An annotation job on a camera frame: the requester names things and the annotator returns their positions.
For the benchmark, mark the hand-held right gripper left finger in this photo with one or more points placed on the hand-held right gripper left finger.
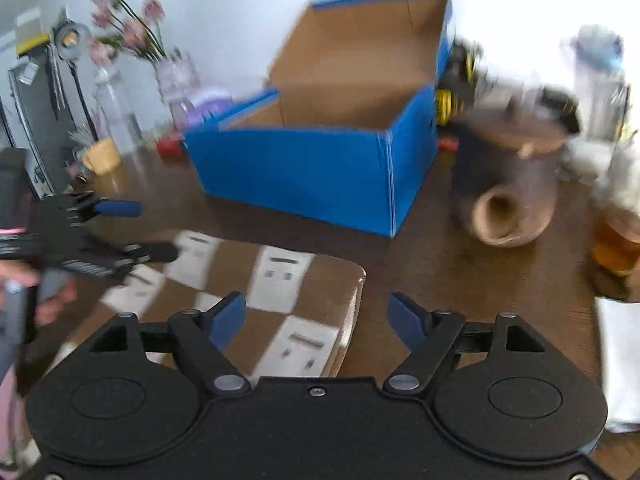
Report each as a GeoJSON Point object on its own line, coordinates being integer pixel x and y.
{"type": "Point", "coordinates": [227, 317]}

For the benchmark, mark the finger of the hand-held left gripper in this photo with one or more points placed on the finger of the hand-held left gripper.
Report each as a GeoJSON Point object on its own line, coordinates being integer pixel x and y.
{"type": "Point", "coordinates": [150, 252]}
{"type": "Point", "coordinates": [117, 208]}

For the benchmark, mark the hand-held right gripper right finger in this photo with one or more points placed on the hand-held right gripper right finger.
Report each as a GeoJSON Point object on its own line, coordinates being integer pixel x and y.
{"type": "Point", "coordinates": [405, 322]}

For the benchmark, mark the brown white checkered towel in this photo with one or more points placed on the brown white checkered towel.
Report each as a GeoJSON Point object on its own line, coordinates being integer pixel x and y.
{"type": "Point", "coordinates": [280, 280]}

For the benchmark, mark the person's left hand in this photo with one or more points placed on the person's left hand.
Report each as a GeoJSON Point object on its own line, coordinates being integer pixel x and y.
{"type": "Point", "coordinates": [52, 300]}

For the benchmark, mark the yellow cup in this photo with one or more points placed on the yellow cup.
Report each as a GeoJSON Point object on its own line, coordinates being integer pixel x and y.
{"type": "Point", "coordinates": [102, 157]}

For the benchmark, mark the red box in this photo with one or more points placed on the red box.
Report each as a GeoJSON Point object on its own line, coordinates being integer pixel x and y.
{"type": "Point", "coordinates": [170, 146]}

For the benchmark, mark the clear glass bottle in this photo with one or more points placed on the clear glass bottle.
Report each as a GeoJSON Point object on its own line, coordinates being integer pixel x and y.
{"type": "Point", "coordinates": [117, 110]}

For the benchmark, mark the patterned glass flower vase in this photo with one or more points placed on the patterned glass flower vase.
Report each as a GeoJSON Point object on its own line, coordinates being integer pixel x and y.
{"type": "Point", "coordinates": [175, 85]}

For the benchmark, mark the purple packet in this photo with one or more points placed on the purple packet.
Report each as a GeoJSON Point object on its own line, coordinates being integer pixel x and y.
{"type": "Point", "coordinates": [207, 102]}

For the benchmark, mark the blue cardboard box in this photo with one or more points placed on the blue cardboard box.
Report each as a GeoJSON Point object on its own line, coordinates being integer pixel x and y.
{"type": "Point", "coordinates": [300, 170]}

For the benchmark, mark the person's clothing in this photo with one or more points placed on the person's clothing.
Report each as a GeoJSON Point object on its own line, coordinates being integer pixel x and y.
{"type": "Point", "coordinates": [7, 410]}

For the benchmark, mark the brown clay vase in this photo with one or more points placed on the brown clay vase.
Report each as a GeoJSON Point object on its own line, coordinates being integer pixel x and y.
{"type": "Point", "coordinates": [525, 195]}

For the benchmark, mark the round lamp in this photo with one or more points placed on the round lamp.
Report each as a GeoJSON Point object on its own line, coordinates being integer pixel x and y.
{"type": "Point", "coordinates": [70, 37]}

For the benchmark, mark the pink dried flowers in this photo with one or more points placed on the pink dried flowers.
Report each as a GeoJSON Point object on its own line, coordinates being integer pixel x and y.
{"type": "Point", "coordinates": [130, 30]}

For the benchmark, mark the white paper sheet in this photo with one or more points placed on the white paper sheet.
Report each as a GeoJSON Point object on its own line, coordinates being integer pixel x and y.
{"type": "Point", "coordinates": [620, 360]}

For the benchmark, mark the amber jar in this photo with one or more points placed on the amber jar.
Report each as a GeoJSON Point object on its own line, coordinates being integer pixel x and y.
{"type": "Point", "coordinates": [615, 250]}

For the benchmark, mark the yellow black tool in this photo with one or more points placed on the yellow black tool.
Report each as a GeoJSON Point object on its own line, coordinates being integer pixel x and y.
{"type": "Point", "coordinates": [457, 85]}

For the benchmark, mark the clear water bottle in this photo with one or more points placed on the clear water bottle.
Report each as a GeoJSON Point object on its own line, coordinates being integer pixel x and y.
{"type": "Point", "coordinates": [600, 85]}

